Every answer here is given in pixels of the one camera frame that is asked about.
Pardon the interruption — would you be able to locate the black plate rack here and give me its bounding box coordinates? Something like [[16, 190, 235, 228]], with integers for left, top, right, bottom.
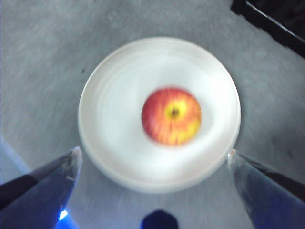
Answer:
[[230, 0, 305, 59]]

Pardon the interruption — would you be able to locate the red yellow apple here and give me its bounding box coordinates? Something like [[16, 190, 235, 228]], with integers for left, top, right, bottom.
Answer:
[[141, 87, 203, 147]]

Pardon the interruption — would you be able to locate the cream yellow round plate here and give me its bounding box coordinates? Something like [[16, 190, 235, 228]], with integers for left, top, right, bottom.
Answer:
[[77, 36, 242, 195]]

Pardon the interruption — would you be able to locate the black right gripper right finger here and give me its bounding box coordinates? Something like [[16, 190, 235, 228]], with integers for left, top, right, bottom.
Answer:
[[227, 148, 305, 229]]

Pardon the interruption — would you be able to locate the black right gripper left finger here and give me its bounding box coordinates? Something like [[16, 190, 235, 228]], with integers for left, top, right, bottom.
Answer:
[[0, 146, 83, 229]]

